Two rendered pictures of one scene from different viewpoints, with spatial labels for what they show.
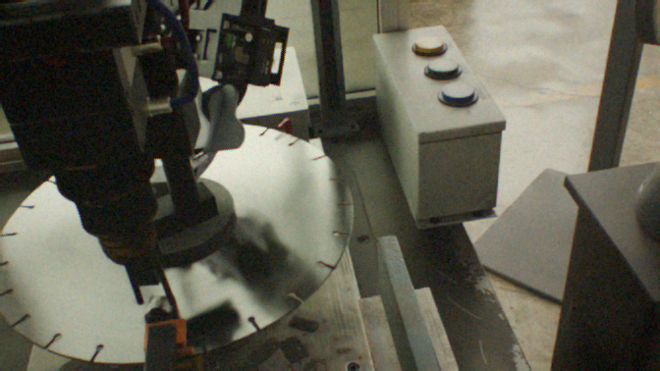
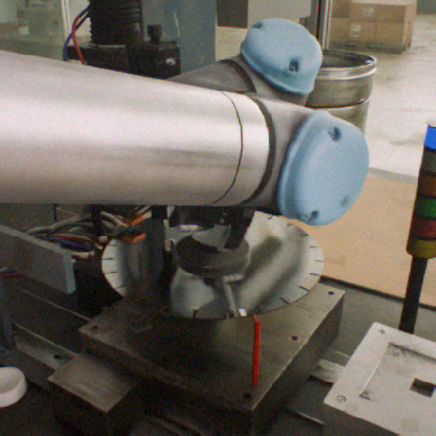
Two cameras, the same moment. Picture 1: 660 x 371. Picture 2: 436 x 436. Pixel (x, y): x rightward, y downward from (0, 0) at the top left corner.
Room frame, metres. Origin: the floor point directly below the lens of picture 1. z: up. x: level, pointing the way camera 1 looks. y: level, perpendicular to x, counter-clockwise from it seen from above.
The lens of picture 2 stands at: (0.96, -0.43, 1.36)
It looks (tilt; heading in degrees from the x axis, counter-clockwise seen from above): 27 degrees down; 128
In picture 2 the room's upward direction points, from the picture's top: straight up
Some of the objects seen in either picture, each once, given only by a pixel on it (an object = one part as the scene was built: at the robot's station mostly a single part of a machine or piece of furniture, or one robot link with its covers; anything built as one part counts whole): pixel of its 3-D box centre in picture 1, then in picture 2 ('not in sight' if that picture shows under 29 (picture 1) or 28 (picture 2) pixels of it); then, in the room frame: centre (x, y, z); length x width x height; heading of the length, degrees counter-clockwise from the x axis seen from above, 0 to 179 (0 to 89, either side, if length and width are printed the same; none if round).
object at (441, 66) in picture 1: (443, 71); not in sight; (0.84, -0.17, 0.90); 0.04 x 0.04 x 0.02
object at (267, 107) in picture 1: (244, 132); (412, 431); (0.85, 0.11, 0.82); 0.18 x 0.18 x 0.15; 5
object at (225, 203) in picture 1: (173, 209); (212, 245); (0.51, 0.15, 0.96); 0.11 x 0.11 x 0.03
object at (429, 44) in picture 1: (429, 48); not in sight; (0.91, -0.16, 0.90); 0.04 x 0.04 x 0.02
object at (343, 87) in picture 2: not in sight; (310, 125); (0.26, 0.90, 0.93); 0.31 x 0.31 x 0.36
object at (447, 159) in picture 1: (431, 120); not in sight; (0.83, -0.15, 0.82); 0.28 x 0.11 x 0.15; 5
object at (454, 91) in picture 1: (458, 96); not in sight; (0.77, -0.17, 0.90); 0.04 x 0.04 x 0.02
